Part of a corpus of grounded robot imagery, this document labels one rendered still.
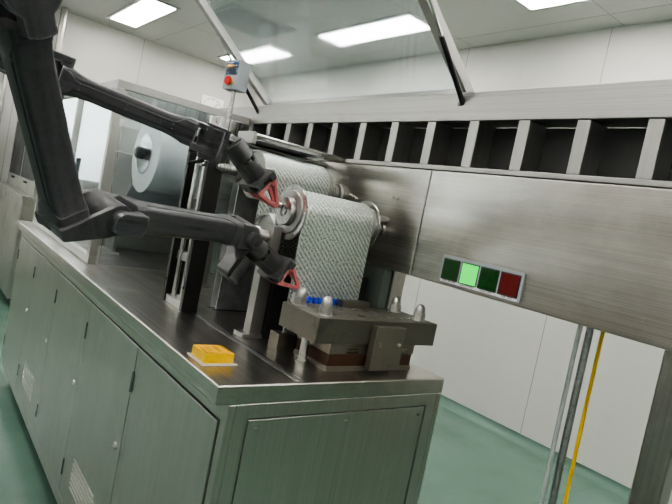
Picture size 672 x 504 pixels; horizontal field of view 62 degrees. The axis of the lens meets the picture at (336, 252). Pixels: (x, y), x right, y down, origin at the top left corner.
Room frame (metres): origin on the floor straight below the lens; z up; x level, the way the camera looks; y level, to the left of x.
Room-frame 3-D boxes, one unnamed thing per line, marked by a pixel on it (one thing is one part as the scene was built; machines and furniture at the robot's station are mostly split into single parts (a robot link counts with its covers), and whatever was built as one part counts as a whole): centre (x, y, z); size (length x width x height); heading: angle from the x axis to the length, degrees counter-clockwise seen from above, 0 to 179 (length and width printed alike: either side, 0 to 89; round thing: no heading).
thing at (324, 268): (1.52, 0.01, 1.10); 0.23 x 0.01 x 0.18; 128
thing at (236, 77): (1.94, 0.45, 1.66); 0.07 x 0.07 x 0.10; 56
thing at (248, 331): (1.49, 0.19, 1.05); 0.06 x 0.05 x 0.31; 128
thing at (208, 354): (1.22, 0.22, 0.91); 0.07 x 0.07 x 0.02; 38
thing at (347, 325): (1.45, -0.10, 1.00); 0.40 x 0.16 x 0.06; 128
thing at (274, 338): (1.52, 0.00, 0.92); 0.28 x 0.04 x 0.04; 128
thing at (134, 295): (2.25, 0.69, 0.88); 2.52 x 0.66 x 0.04; 38
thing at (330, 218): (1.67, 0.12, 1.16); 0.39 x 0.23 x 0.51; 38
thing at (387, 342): (1.39, -0.17, 0.96); 0.10 x 0.03 x 0.11; 128
